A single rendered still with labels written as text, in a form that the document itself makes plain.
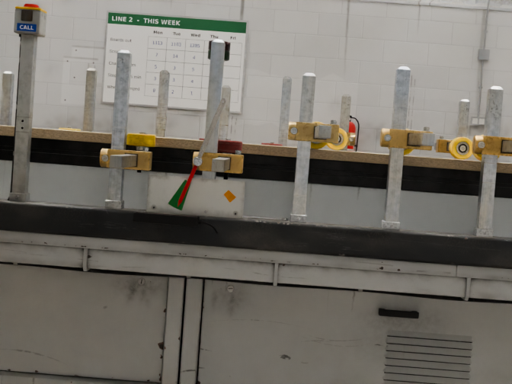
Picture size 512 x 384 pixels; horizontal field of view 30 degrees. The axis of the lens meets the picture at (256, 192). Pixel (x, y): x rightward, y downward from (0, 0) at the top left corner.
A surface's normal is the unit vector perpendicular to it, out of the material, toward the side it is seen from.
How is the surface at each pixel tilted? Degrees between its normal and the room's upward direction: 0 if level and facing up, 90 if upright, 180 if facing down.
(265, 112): 90
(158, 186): 90
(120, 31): 90
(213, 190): 90
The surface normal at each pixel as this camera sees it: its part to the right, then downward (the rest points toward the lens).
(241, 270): -0.02, 0.05
